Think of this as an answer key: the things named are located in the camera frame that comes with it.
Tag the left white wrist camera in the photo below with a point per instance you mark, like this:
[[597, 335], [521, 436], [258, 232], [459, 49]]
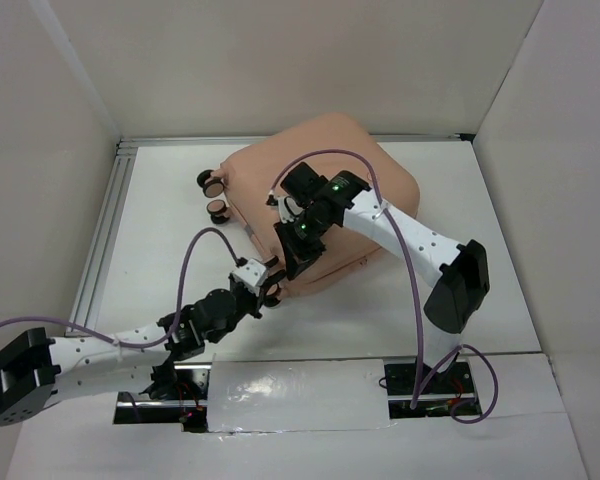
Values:
[[251, 273]]

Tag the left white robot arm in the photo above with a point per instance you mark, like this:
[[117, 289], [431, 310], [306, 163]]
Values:
[[38, 371]]

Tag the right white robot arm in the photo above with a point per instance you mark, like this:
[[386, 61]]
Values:
[[456, 273]]

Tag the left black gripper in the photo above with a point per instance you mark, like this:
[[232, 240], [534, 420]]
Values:
[[256, 300]]

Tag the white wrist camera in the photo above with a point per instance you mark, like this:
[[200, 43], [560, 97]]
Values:
[[251, 273], [288, 209]]

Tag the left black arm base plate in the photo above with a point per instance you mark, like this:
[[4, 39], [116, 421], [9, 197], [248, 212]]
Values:
[[184, 404]]

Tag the pink suitcase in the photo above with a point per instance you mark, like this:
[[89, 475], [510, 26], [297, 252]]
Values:
[[248, 174]]

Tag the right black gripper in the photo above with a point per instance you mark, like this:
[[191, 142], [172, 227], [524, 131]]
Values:
[[294, 255]]

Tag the white taped cover sheet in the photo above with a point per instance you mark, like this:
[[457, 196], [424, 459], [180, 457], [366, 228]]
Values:
[[296, 396]]

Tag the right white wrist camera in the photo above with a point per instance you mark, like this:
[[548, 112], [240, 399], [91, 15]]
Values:
[[288, 209]]

